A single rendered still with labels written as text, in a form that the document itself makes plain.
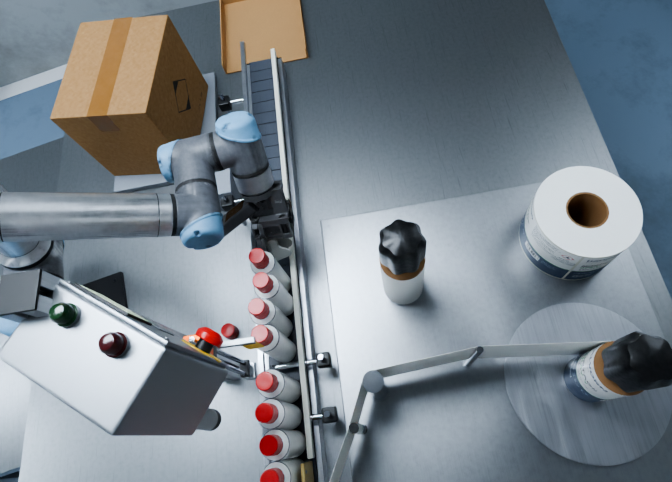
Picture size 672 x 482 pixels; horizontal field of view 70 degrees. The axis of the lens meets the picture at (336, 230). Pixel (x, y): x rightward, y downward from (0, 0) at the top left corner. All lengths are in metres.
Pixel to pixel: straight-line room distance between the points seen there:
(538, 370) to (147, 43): 1.16
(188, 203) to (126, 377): 0.40
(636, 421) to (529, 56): 0.96
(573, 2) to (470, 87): 1.60
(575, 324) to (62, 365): 0.93
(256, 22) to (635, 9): 1.99
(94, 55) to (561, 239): 1.15
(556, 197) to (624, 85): 1.65
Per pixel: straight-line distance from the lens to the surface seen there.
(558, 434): 1.08
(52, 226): 0.84
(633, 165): 2.44
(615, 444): 1.11
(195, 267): 1.29
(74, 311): 0.58
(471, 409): 1.07
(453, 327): 1.08
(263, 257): 0.95
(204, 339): 0.66
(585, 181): 1.10
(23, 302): 0.60
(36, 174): 1.69
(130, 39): 1.36
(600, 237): 1.05
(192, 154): 0.92
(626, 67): 2.75
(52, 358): 0.59
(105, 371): 0.55
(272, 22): 1.68
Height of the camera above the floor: 1.94
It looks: 66 degrees down
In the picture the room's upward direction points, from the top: 19 degrees counter-clockwise
